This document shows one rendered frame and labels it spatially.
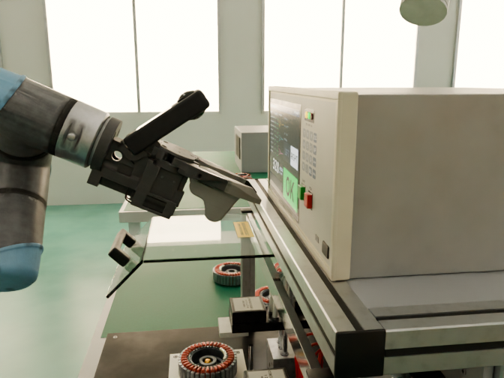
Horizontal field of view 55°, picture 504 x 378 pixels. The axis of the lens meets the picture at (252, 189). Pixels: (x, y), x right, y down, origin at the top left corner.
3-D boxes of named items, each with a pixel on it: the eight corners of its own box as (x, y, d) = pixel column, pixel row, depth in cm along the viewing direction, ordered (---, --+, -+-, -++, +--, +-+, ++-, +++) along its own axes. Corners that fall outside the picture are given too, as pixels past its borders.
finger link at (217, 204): (246, 233, 63) (181, 204, 63) (265, 193, 62) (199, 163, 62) (244, 239, 60) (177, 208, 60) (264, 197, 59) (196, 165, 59)
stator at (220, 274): (253, 273, 148) (253, 262, 148) (247, 288, 138) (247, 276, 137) (217, 271, 150) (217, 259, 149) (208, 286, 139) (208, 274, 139)
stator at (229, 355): (182, 394, 86) (181, 376, 85) (175, 360, 97) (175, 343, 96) (243, 385, 89) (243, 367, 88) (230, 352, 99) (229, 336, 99)
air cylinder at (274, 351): (272, 385, 91) (272, 358, 90) (265, 362, 98) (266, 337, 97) (298, 382, 91) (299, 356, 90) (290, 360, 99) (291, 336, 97)
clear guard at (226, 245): (106, 298, 74) (103, 262, 72) (125, 246, 97) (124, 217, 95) (314, 287, 78) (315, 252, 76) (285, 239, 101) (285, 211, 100)
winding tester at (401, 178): (331, 281, 53) (338, 91, 48) (267, 192, 95) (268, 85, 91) (646, 264, 58) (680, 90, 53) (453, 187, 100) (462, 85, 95)
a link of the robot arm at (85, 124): (85, 99, 63) (70, 102, 55) (119, 113, 64) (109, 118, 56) (64, 151, 64) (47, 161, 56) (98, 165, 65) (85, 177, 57)
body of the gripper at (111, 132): (176, 206, 67) (92, 172, 65) (201, 151, 66) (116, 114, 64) (174, 222, 60) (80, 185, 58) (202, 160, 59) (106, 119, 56)
